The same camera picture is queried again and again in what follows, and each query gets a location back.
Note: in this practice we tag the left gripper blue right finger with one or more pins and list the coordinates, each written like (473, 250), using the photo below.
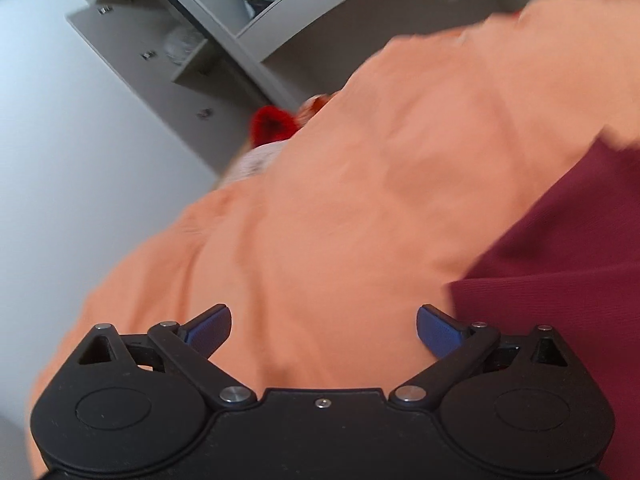
(439, 332)

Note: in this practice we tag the grey window bench desk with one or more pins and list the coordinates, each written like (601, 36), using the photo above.
(295, 48)

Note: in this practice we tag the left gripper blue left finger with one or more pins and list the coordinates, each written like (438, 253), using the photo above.
(208, 331)

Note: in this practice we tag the grey wardrobe cabinet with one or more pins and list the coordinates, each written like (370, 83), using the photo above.
(208, 101)

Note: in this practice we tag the dark red long-sleeve sweater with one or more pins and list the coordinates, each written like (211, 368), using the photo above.
(572, 262)

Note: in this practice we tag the plastic bag on shelf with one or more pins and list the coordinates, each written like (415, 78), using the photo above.
(180, 43)

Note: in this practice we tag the orange duvet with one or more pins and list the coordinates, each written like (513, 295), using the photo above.
(431, 152)

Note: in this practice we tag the red plush item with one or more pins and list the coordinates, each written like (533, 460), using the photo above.
(271, 124)

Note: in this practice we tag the floral patterned fabric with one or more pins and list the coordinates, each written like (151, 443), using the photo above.
(250, 161)

